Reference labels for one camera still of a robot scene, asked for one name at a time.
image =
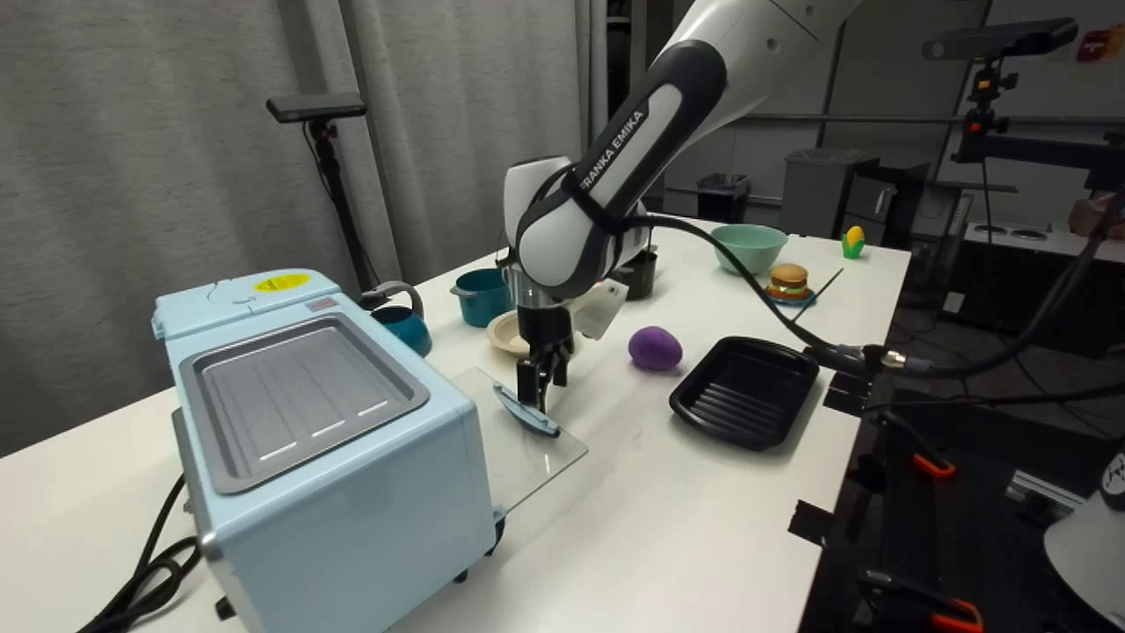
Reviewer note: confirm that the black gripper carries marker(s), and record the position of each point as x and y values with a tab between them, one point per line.
547	328

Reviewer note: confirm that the glass toaster oven door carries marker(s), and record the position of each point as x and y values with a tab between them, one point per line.
547	462

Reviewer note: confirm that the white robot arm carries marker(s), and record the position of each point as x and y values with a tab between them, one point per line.
656	128

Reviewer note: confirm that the light blue toaster oven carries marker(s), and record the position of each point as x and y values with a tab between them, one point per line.
352	552

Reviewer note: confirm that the teal toy pot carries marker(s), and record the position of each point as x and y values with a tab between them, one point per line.
478	301

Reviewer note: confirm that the purple toy egg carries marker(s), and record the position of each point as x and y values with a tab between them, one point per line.
656	350

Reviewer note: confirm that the black ridged plastic tray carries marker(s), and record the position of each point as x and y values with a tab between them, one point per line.
742	392

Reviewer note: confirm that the grey baking tray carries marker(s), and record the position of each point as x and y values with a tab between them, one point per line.
300	400

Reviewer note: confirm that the mint green bowl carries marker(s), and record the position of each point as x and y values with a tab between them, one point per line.
751	249

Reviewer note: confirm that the small black box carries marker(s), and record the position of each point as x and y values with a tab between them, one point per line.
722	199

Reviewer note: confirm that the small blue plate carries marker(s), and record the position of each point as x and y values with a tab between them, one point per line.
791	301

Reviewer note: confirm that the toy burger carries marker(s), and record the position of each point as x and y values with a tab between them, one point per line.
789	280

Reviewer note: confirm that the black tripod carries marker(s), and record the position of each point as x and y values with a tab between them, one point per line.
335	199

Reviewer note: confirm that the short black tape piece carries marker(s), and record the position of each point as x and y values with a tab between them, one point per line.
812	519
840	404
858	389

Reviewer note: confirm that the grey box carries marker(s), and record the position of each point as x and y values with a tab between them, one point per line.
820	195

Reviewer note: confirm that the yellow green toy corn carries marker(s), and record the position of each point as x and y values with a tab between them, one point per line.
857	244

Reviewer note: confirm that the grey curtain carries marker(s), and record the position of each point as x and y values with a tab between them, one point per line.
143	179

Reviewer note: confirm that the white cone shade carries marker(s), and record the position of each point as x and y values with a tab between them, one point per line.
1094	552

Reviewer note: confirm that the red sign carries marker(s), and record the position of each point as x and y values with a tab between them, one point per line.
1094	49

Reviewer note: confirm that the black bar camera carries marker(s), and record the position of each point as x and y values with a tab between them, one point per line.
318	108
1004	39

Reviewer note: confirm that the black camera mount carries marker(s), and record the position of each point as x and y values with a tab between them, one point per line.
982	99

